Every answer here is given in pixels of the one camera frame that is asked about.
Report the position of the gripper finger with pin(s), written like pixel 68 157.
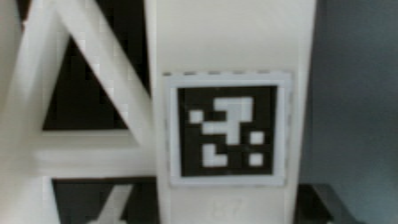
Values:
pixel 320 208

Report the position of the white chair back frame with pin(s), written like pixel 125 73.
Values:
pixel 151 110

